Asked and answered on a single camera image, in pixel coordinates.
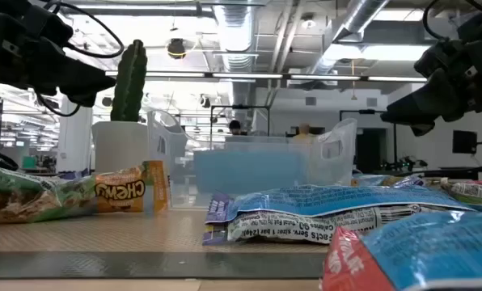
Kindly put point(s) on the orange Chewy granola bar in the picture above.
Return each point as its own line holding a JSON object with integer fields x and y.
{"x": 119, "y": 190}

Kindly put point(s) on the green white granola bar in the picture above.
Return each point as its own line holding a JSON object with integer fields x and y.
{"x": 471, "y": 194}

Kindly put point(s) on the black workbench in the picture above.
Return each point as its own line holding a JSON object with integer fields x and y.
{"x": 463, "y": 173}

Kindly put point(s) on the ceiling light strip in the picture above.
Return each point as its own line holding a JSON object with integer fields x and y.
{"x": 245, "y": 76}

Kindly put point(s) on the person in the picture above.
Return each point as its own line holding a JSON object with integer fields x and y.
{"x": 235, "y": 127}
{"x": 304, "y": 131}

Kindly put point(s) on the green cactus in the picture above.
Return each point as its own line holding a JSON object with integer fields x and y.
{"x": 128, "y": 81}

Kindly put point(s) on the white plant pot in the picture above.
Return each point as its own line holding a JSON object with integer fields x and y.
{"x": 117, "y": 145}

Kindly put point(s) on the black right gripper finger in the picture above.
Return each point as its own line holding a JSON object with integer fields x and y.
{"x": 424, "y": 128}
{"x": 423, "y": 101}

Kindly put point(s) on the teal plastic bin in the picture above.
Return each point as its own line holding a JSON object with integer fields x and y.
{"x": 249, "y": 169}

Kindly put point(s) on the red-ended blue granola bar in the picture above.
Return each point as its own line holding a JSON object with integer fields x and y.
{"x": 427, "y": 250}

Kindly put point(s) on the purple-ended blue granola bar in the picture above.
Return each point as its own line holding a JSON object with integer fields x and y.
{"x": 326, "y": 200}

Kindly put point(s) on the black monitor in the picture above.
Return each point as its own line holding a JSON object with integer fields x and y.
{"x": 464, "y": 141}

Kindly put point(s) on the clear plastic bin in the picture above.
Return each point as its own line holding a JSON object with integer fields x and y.
{"x": 176, "y": 178}

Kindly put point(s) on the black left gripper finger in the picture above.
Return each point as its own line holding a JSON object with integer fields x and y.
{"x": 85, "y": 78}
{"x": 81, "y": 100}

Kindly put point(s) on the clear plastic tray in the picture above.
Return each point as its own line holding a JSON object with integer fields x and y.
{"x": 103, "y": 242}

